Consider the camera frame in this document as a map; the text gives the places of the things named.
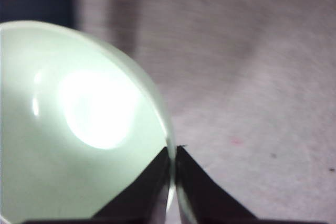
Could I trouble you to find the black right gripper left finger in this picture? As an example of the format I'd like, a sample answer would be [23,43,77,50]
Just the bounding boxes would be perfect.
[91,147,170,224]

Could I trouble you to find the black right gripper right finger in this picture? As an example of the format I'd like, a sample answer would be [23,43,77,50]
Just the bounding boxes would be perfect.
[175,145,259,224]

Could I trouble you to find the green ceramic bowl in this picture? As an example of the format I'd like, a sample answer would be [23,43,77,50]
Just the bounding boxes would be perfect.
[0,21,176,224]

